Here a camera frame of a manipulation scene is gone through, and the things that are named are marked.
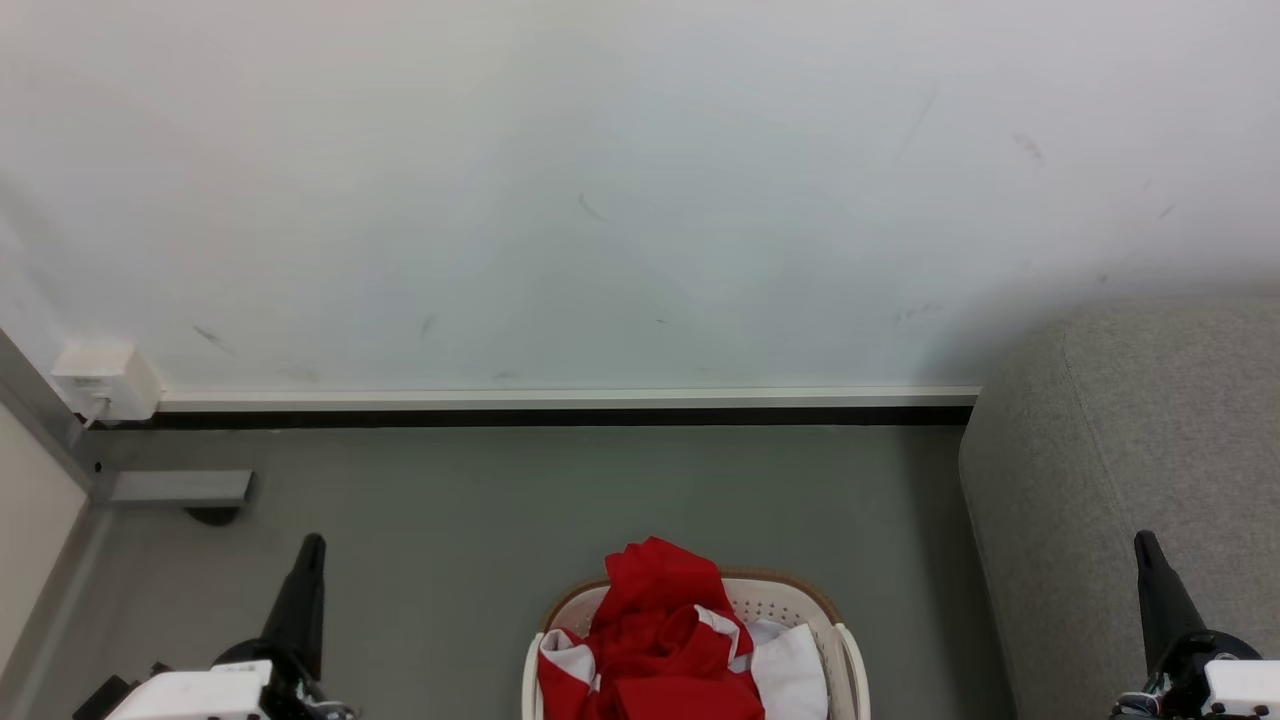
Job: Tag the grey fabric sofa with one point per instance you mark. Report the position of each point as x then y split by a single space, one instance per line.
1100 480

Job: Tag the grey metal partition foot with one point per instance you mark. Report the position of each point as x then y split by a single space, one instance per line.
180 487

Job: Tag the beige partition with metal frame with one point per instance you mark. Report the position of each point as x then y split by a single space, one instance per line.
35 500

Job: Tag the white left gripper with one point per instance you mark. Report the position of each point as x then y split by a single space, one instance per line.
205 692

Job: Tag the white wall socket box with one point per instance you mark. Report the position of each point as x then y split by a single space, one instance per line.
105 378

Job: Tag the red and white garment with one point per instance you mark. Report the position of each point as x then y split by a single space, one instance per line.
660 640

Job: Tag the white and black baseboard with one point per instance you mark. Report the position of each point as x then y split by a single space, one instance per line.
560 405

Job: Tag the black round foot pad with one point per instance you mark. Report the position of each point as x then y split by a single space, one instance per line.
212 515

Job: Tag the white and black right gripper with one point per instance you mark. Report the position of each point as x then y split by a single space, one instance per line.
1235 685

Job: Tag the cream plastic laundry basket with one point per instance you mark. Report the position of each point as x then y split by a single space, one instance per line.
780 600

